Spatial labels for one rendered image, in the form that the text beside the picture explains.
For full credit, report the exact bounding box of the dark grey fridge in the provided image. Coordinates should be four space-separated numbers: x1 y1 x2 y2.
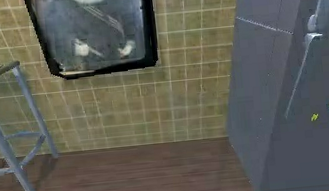
214 0 329 191

